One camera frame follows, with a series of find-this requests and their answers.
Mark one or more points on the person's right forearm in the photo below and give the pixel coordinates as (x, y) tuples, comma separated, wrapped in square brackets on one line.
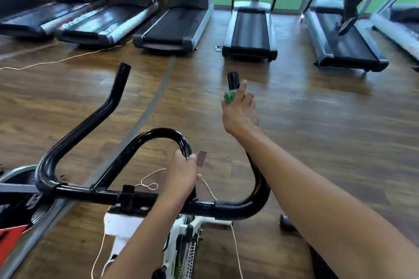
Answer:
[(314, 203)]

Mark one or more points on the white bike with yellow flywheel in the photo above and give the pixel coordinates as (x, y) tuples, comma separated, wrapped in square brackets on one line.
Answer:
[(124, 226)]

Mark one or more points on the red and grey spin bike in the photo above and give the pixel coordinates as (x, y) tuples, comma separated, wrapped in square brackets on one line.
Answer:
[(13, 213)]

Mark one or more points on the green checkered cleaning cloth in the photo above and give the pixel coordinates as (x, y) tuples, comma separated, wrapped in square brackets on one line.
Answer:
[(229, 97)]

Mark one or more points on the small grey floor plug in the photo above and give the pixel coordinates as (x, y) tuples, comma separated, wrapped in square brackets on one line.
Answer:
[(218, 48)]

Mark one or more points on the brown tape patch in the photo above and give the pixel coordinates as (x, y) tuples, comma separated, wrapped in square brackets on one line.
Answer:
[(201, 158)]

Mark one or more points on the person's left hand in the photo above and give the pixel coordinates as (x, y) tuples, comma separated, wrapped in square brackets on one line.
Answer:
[(180, 181)]

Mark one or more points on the person's right hand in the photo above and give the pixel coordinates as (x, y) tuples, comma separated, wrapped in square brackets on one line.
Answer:
[(239, 117)]

